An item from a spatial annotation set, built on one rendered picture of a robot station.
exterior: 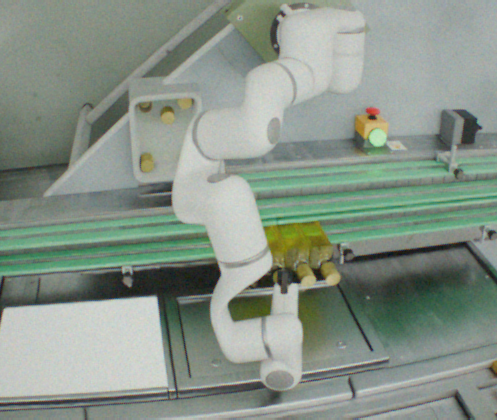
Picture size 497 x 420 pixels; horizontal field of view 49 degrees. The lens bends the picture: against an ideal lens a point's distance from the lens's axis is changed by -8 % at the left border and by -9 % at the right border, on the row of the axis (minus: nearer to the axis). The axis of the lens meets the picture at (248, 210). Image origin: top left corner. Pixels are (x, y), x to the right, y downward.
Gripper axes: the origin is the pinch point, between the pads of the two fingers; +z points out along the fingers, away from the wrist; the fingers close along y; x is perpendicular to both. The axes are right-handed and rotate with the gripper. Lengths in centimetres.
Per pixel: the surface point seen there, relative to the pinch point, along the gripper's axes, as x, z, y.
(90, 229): 47.1, 14.4, 3.2
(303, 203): -4.1, 27.5, 4.9
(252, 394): 5.5, -19.7, -14.0
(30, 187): 91, 71, -15
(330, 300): -11.5, 12.7, -13.8
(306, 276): -4.7, 2.8, 0.4
